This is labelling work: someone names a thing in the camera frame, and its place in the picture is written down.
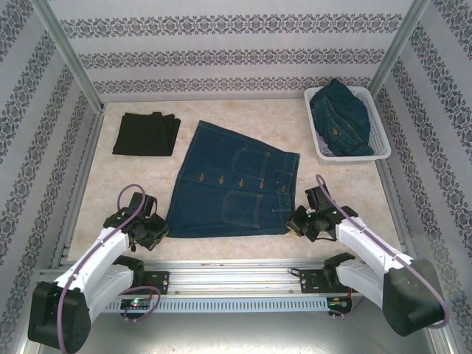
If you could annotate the denim skirt with front buttons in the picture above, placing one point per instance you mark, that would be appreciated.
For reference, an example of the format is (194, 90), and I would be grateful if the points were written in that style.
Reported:
(206, 184)

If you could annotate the lilac skirt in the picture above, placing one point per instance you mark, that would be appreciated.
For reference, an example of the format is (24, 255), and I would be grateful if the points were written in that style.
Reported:
(324, 146)

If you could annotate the black skirt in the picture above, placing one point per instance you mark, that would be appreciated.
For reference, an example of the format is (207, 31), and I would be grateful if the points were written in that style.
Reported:
(144, 134)

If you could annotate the blue denim jeans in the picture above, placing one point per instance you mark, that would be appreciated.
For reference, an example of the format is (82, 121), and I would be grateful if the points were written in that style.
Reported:
(343, 114)

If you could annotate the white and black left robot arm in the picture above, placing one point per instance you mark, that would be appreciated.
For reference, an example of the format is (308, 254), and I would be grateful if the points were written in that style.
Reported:
(44, 317)

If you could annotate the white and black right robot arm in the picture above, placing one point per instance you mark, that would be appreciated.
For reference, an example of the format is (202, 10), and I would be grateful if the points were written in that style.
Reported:
(409, 302)

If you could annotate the white plastic basket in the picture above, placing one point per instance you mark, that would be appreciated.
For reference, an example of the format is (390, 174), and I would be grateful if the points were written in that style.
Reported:
(380, 140)

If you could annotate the grey metal shelf panel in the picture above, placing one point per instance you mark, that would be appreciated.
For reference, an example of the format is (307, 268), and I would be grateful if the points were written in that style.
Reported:
(236, 332)

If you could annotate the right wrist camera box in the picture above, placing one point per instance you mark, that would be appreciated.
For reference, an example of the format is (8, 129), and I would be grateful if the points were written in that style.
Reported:
(319, 197)

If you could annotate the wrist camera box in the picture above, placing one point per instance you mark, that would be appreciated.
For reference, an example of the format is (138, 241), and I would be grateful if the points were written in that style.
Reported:
(142, 204)
(319, 197)

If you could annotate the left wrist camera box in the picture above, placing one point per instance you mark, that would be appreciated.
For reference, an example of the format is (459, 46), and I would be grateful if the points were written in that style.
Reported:
(142, 204)

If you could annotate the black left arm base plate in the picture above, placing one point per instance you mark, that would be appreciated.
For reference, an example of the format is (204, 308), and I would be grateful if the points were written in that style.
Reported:
(158, 282)

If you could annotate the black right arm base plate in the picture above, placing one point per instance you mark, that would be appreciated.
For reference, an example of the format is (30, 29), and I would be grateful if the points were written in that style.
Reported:
(309, 282)

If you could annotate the aluminium cross rail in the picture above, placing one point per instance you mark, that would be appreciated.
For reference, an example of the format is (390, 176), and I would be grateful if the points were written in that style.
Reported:
(228, 280)

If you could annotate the aluminium corner post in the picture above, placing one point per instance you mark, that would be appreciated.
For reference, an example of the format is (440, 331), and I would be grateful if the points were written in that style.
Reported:
(70, 55)
(398, 44)

